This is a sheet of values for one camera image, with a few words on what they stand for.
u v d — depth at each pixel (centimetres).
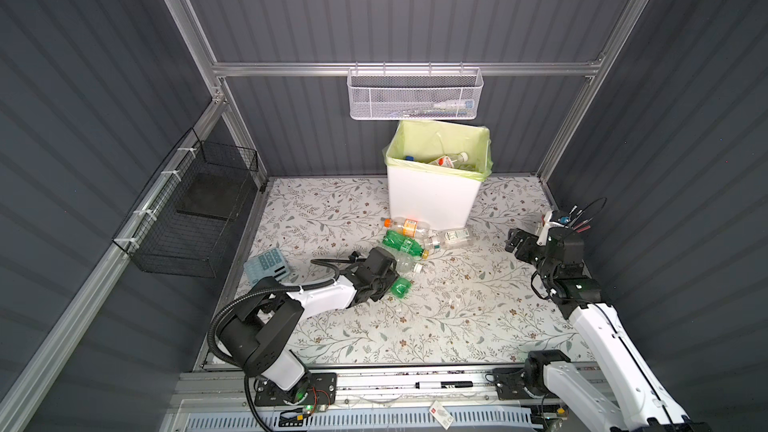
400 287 88
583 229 88
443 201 89
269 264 94
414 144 101
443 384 74
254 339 44
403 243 96
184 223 73
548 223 69
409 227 99
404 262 91
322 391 72
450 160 94
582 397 53
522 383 73
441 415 69
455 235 96
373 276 69
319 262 73
